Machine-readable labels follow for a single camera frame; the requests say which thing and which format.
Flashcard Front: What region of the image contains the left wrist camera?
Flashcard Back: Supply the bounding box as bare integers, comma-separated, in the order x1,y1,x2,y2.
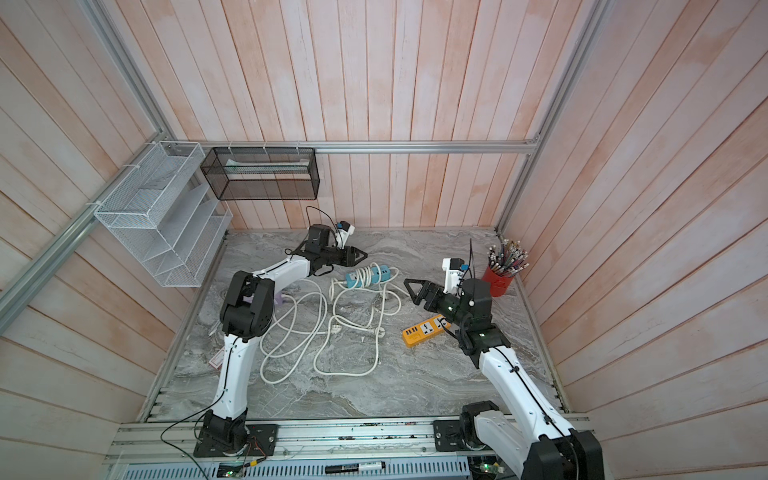
334,221,355,249

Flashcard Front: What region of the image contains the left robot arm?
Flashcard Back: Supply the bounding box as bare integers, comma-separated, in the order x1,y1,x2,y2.
194,221,367,458

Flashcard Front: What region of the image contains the teal power strip with cord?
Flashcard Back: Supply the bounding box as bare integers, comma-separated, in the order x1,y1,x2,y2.
330,263,398,292

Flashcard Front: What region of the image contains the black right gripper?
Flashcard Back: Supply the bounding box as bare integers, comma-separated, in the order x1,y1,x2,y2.
407,280,473,333

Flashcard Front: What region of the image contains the purple power strip with cord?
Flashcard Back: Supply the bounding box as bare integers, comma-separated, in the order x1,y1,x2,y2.
258,280,329,385

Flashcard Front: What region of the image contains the white wire mesh shelf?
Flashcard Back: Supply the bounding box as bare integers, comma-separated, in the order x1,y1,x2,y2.
95,142,232,288

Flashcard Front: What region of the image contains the black mesh basket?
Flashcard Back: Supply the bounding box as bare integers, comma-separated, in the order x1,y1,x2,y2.
201,146,320,201

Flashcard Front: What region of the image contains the bundle of coloured pencils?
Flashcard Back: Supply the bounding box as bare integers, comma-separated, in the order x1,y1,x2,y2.
488,236,529,277

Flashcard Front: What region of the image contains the orange power strip with cord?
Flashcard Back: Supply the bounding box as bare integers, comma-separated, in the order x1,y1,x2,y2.
313,281,452,378

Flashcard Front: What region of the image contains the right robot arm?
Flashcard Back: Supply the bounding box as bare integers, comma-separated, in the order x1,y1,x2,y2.
404,279,605,479

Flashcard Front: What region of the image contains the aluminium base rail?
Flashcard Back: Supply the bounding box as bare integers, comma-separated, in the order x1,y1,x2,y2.
101,416,601,480

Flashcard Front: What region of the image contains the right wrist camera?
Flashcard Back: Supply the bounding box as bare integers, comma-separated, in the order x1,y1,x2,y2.
442,258,469,294

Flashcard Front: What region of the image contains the red white small box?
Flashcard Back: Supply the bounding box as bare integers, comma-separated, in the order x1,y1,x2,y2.
208,347,225,370

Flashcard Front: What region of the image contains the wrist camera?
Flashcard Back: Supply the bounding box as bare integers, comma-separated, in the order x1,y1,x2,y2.
334,221,355,249
442,258,469,294

